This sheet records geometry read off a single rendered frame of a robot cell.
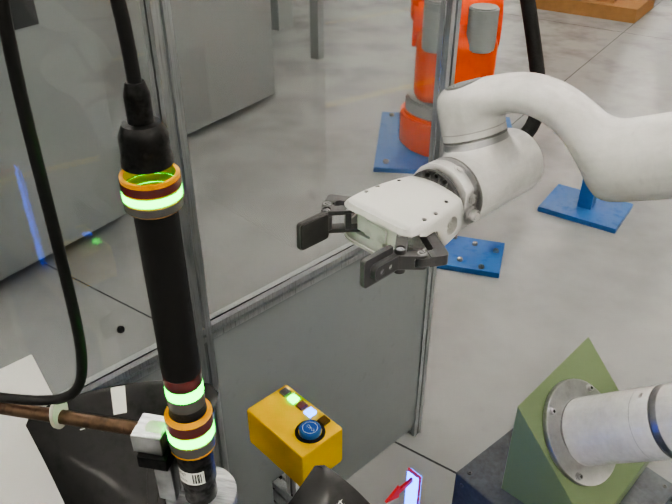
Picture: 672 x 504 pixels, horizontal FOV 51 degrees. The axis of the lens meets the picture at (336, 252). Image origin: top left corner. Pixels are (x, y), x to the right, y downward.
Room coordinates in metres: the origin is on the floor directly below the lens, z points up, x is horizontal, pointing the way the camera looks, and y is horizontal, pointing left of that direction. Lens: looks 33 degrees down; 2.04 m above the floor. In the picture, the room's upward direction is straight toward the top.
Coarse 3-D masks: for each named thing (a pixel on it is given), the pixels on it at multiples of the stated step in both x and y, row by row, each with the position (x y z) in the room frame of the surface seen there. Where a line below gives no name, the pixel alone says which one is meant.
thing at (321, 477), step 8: (312, 472) 0.67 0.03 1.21; (320, 472) 0.67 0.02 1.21; (328, 472) 0.67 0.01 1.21; (304, 480) 0.66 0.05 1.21; (312, 480) 0.66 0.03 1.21; (320, 480) 0.66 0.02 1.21; (328, 480) 0.66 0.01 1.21; (336, 480) 0.66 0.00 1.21; (344, 480) 0.66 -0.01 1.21; (304, 488) 0.65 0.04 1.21; (312, 488) 0.65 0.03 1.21; (320, 488) 0.65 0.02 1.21; (328, 488) 0.65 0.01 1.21; (336, 488) 0.65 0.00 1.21; (344, 488) 0.65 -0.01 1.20; (352, 488) 0.65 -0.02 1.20; (296, 496) 0.64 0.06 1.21; (304, 496) 0.64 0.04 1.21; (312, 496) 0.64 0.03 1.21; (320, 496) 0.64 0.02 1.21; (328, 496) 0.64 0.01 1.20; (336, 496) 0.64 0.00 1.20; (344, 496) 0.64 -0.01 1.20; (352, 496) 0.64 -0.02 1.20; (360, 496) 0.64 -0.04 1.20
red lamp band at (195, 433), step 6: (210, 420) 0.44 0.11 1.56; (168, 426) 0.43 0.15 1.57; (204, 426) 0.44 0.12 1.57; (210, 426) 0.44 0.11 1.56; (168, 432) 0.44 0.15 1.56; (174, 432) 0.43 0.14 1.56; (180, 432) 0.43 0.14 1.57; (186, 432) 0.43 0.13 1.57; (192, 432) 0.43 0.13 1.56; (198, 432) 0.43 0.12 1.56; (204, 432) 0.44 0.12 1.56; (180, 438) 0.43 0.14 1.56; (186, 438) 0.43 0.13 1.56; (192, 438) 0.43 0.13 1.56
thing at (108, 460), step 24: (120, 384) 0.61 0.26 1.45; (144, 384) 0.61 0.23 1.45; (72, 408) 0.59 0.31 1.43; (96, 408) 0.59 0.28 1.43; (144, 408) 0.59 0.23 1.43; (48, 432) 0.58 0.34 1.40; (72, 432) 0.58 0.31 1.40; (96, 432) 0.57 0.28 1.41; (48, 456) 0.56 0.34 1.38; (72, 456) 0.56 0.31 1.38; (96, 456) 0.56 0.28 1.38; (120, 456) 0.55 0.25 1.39; (72, 480) 0.54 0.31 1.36; (96, 480) 0.54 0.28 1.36; (120, 480) 0.54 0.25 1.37; (144, 480) 0.53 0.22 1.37
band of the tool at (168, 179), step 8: (168, 168) 0.47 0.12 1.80; (176, 168) 0.46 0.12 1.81; (120, 176) 0.44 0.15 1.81; (128, 176) 0.46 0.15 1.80; (136, 176) 0.47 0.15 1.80; (144, 176) 0.47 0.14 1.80; (152, 176) 0.47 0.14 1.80; (160, 176) 0.47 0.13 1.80; (168, 176) 0.47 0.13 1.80; (176, 176) 0.44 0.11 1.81; (128, 184) 0.43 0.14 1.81; (136, 184) 0.43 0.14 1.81; (144, 184) 0.47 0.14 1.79; (152, 184) 0.43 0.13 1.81; (160, 184) 0.43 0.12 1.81; (168, 184) 0.44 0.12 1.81; (144, 200) 0.43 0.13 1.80; (152, 200) 0.43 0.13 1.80; (160, 208) 0.43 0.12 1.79
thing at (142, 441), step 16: (144, 416) 0.47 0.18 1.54; (160, 416) 0.47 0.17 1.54; (144, 432) 0.45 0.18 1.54; (144, 448) 0.44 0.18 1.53; (160, 448) 0.44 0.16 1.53; (144, 464) 0.44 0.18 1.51; (160, 464) 0.44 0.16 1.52; (176, 464) 0.45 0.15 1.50; (160, 480) 0.44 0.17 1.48; (176, 480) 0.45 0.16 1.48; (224, 480) 0.46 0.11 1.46; (160, 496) 0.44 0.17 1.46; (176, 496) 0.44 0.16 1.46; (224, 496) 0.45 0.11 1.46
